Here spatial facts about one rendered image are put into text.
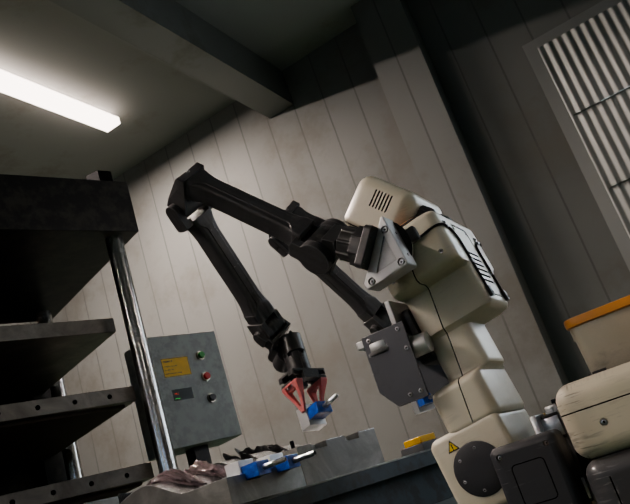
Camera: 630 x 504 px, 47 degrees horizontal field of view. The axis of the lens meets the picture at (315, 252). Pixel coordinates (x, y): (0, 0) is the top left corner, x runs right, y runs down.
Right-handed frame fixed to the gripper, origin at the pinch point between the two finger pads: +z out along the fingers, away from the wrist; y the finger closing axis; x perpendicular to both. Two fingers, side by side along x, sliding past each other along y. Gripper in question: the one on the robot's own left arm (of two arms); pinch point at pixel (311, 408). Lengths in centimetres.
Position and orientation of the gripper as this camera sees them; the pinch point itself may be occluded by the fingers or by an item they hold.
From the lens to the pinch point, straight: 179.0
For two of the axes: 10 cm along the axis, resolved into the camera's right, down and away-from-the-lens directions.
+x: 5.3, -5.8, -6.2
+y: -8.0, -0.9, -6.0
